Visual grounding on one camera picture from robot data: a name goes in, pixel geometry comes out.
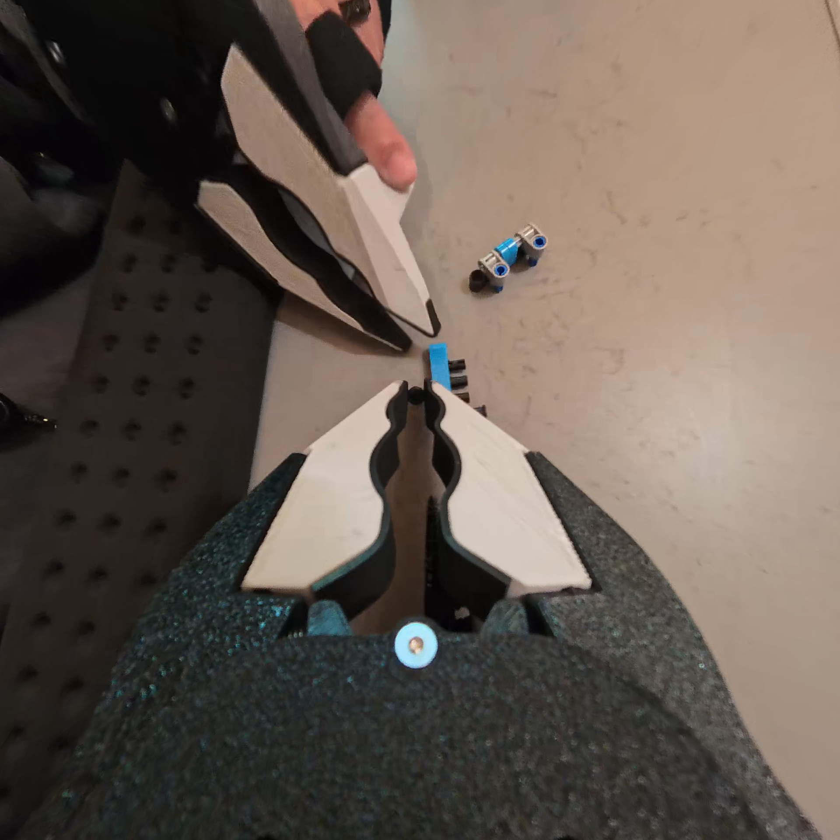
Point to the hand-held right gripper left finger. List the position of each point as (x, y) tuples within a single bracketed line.
[(321, 512)]

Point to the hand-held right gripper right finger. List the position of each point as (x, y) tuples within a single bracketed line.
[(512, 518)]

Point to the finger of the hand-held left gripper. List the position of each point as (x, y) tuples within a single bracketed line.
[(262, 243), (295, 151)]

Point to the blue five-hole beam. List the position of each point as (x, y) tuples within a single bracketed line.
[(438, 364)]

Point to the grey desk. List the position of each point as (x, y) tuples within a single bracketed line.
[(656, 328)]

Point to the person's left hand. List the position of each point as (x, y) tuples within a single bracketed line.
[(387, 151)]

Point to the black dimpled pad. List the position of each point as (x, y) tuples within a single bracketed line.
[(131, 459)]

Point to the grey and blue connector assembly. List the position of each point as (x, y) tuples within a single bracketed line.
[(508, 253)]

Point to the black badge reel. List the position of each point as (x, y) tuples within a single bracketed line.
[(13, 420)]

